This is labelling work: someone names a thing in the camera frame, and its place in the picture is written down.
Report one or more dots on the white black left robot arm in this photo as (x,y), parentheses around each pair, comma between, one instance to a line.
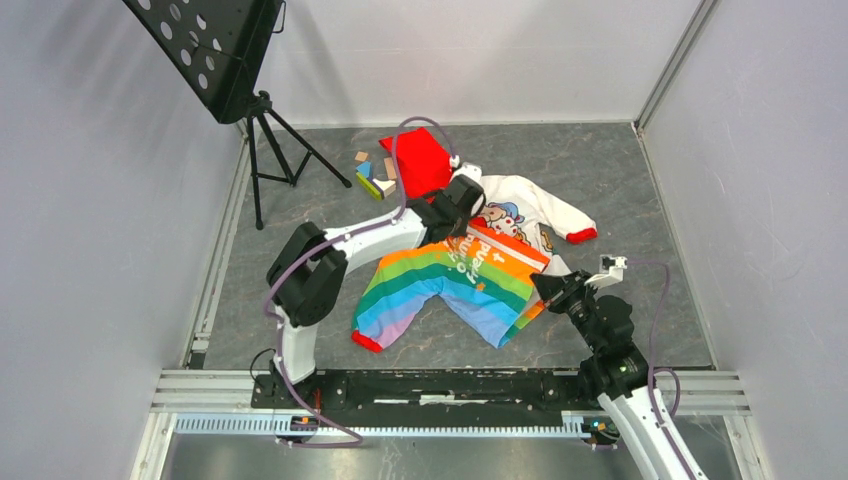
(307,276)

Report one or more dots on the aluminium frame rail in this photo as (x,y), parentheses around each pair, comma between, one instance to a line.
(219,402)

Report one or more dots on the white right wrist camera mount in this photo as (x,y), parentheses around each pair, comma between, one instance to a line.
(609,268)

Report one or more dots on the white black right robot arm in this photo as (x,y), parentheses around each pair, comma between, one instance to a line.
(617,375)

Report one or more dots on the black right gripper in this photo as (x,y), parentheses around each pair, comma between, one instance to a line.
(549,286)

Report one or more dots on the beige wooden block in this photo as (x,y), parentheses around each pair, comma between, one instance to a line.
(384,188)

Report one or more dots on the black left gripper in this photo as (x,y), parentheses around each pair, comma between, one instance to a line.
(459,229)

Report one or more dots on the blue wooden block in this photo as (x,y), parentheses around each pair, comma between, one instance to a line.
(365,170)

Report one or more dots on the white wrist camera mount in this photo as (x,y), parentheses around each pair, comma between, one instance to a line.
(609,268)
(462,168)

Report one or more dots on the corner aluminium wall profile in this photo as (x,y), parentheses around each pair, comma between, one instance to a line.
(691,33)

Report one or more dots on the rainbow and white kids jacket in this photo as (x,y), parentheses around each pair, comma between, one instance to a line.
(484,276)

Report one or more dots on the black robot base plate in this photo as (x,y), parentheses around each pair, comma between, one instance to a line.
(430,398)

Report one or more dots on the long wooden block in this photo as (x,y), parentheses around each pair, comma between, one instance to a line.
(390,168)

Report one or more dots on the black perforated music stand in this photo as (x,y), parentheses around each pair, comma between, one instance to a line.
(218,47)

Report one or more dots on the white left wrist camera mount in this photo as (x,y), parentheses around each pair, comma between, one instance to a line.
(462,168)

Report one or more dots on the green yellow wooden block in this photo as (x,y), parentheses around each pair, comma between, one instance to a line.
(370,186)

